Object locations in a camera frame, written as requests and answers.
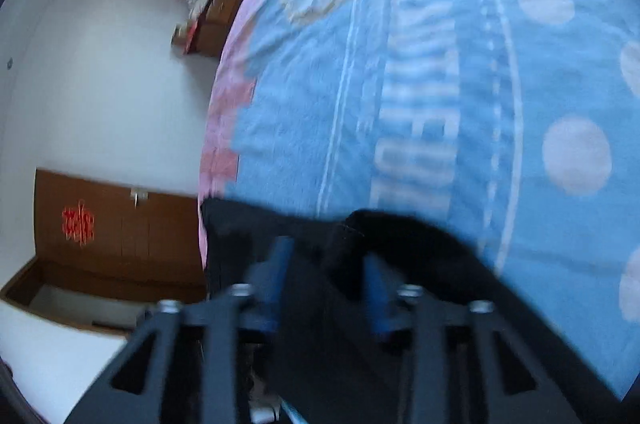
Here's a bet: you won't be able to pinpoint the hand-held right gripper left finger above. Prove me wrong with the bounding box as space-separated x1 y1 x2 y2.
65 235 296 424

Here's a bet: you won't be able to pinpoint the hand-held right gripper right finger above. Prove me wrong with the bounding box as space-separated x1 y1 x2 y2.
361 254 586 424

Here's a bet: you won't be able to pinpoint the black pants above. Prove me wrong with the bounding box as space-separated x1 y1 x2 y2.
200 198 621 424

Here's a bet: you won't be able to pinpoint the brown wooden door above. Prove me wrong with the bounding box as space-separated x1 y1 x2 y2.
0 169 208 336

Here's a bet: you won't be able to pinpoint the blue printed bedsheet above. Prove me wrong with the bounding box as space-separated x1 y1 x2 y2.
197 0 640 405

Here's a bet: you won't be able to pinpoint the red paper door decoration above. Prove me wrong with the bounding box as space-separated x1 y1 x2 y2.
61 200 96 248

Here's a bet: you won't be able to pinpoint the small cardboard box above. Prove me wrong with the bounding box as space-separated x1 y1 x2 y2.
171 21 201 55

